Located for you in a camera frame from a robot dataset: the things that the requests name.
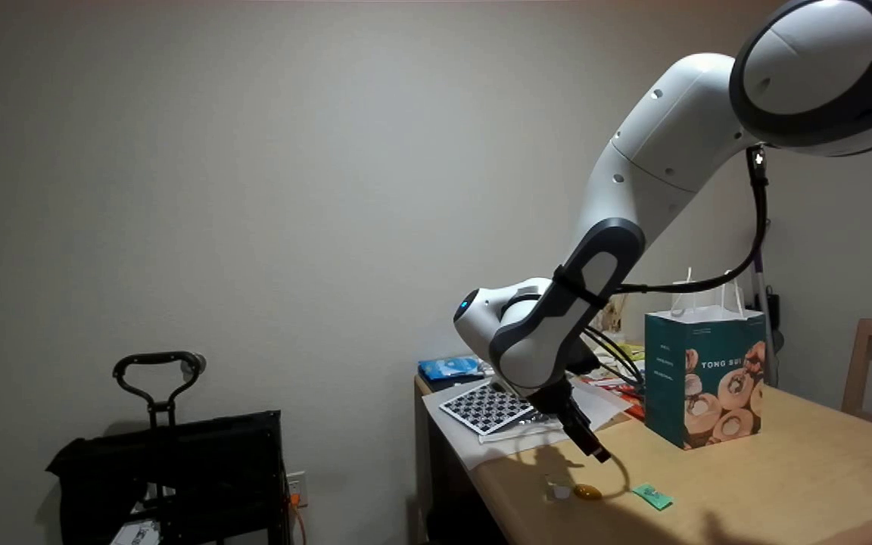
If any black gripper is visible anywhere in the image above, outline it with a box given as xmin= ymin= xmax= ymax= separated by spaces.
xmin=528 ymin=374 xmax=619 ymax=466

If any green sachet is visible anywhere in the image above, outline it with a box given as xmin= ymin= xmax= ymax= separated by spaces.
xmin=631 ymin=481 xmax=679 ymax=513

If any black white checkerboard board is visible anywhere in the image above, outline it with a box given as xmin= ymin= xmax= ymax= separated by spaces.
xmin=438 ymin=377 xmax=542 ymax=440

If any teal doughnut print gift bag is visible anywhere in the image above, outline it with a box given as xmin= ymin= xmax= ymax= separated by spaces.
xmin=643 ymin=265 xmax=768 ymax=451

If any blue snack packet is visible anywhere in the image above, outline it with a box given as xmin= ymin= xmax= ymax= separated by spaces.
xmin=416 ymin=353 xmax=487 ymax=386

